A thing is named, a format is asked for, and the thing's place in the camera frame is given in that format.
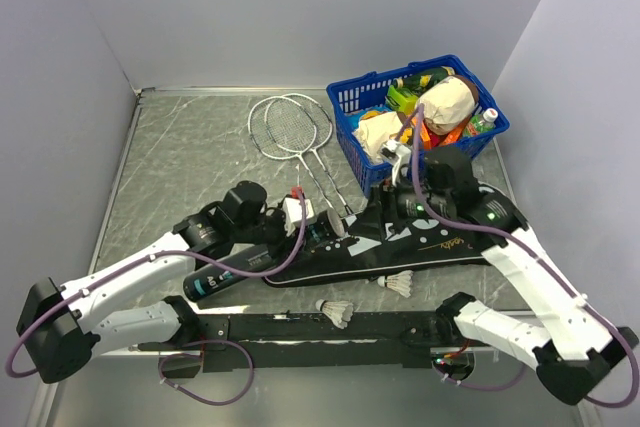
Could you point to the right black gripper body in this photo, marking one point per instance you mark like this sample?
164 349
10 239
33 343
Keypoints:
412 205

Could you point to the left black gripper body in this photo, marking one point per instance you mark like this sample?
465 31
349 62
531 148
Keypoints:
268 229

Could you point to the black racket bag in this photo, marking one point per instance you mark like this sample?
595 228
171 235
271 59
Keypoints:
364 254

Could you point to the black shuttlecock tube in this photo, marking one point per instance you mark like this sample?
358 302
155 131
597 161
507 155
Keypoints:
209 280

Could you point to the white shuttlecock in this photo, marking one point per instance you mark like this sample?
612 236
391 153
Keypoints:
338 312
401 282

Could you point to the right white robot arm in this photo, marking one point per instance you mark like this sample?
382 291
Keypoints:
572 348

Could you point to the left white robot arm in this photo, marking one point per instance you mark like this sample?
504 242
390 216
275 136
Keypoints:
63 327

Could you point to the white badminton racket left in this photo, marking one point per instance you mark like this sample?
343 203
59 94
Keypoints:
281 130

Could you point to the orange snack box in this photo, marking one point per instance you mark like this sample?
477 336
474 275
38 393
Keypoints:
430 140

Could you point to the green plastic bottle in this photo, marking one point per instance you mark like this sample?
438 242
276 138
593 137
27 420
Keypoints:
481 123

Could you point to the green snack box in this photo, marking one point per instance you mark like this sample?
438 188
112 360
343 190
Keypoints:
401 100

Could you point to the beige paper bag roll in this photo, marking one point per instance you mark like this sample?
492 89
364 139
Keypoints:
448 103

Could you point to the blue plastic basket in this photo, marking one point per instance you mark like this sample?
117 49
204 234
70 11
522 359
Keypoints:
354 96

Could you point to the dark green bottle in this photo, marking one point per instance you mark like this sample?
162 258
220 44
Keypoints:
423 80

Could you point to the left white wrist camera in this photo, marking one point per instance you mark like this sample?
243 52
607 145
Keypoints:
292 208

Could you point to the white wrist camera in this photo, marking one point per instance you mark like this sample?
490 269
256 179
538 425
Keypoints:
398 155
292 208

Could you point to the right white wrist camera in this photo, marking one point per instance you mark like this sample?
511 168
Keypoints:
398 155

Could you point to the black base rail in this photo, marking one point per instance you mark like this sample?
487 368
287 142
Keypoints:
409 339

